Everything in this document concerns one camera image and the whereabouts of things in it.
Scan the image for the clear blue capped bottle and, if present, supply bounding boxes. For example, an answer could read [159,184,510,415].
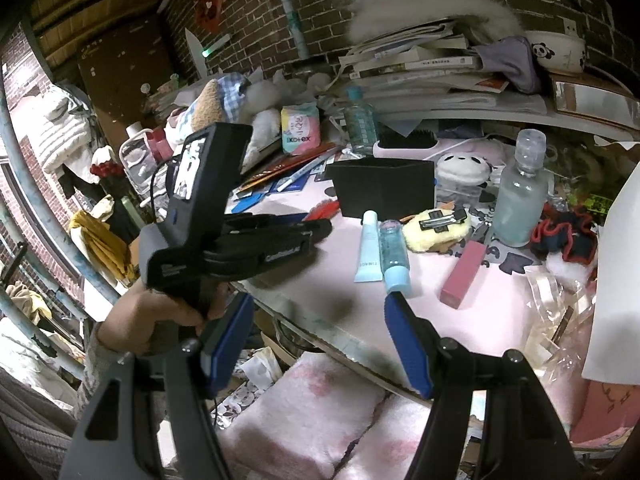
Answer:
[378,220,411,296]

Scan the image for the light blue cream tube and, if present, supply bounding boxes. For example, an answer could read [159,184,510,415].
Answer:
[354,210,383,283]

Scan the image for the red cartoon hair clip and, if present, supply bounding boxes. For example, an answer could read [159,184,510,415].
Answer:
[304,200,340,221]

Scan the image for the black box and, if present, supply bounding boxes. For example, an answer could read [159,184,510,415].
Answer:
[326,158,435,221]

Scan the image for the person's left hand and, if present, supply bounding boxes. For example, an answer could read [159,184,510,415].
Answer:
[96,280,230,356]

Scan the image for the blue flat tag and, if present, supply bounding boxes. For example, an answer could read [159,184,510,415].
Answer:
[231,193,265,214]

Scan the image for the pink mat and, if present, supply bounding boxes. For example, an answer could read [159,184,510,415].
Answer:
[237,208,535,396]

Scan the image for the pink rectangular block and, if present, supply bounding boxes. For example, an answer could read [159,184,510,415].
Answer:
[439,240,486,309]

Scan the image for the white blue pen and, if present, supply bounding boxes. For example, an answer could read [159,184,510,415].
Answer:
[276,146,340,193]

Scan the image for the yellow plush hair clip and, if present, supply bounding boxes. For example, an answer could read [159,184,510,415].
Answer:
[402,208,471,254]

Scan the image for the orange brown flat packets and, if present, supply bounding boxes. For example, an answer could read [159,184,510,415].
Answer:
[238,143,336,192]

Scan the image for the clear cellophane wrappers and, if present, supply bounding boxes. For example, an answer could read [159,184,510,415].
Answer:
[524,266,594,386]

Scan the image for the kotex pad package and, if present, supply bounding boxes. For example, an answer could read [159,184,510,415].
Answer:
[281,102,321,155]

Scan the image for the white plush toy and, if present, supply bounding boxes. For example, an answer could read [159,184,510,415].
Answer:
[240,80,281,172]

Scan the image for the clear frosted liquid bottle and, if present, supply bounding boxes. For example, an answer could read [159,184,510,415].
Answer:
[492,129,549,247]

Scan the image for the panda plush pouch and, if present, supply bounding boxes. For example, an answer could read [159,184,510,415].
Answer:
[436,153,491,185]

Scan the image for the white cotton ball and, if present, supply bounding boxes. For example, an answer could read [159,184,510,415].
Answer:
[544,252,593,284]

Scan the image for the red black scrunchie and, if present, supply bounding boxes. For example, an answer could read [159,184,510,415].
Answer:
[529,204,598,266]

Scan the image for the teal capped water bottle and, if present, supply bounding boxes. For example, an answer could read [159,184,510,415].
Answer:
[344,86,378,156]

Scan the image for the white pink cardboard box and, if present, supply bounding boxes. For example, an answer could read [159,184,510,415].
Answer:
[570,170,639,448]

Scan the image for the stack of books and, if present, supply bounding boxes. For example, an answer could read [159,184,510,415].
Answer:
[324,19,640,137]

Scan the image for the brown white box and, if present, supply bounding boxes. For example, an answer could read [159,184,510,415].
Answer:
[551,75,639,131]

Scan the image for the purple grey cloth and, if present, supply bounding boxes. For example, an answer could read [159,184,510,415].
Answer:
[472,36,540,94]

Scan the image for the white panda bowl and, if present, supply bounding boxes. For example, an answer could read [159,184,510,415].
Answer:
[525,30,587,75]

